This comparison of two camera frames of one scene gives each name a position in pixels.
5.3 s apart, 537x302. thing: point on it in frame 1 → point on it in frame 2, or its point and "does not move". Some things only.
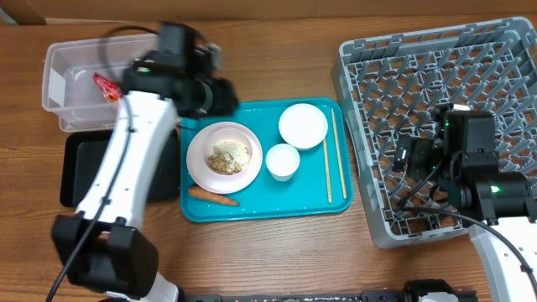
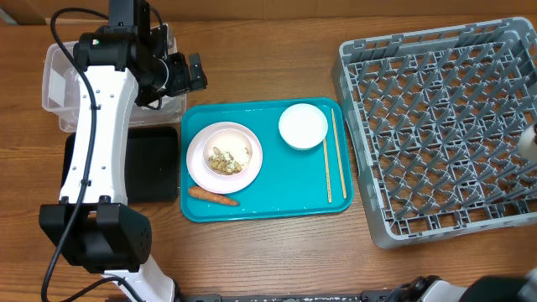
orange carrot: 202,193 does not move
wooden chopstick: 327,173 does not move
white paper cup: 282,161 → 528,147
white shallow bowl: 303,126 does not move
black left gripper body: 224,101 → 178,80
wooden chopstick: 338,153 does not move
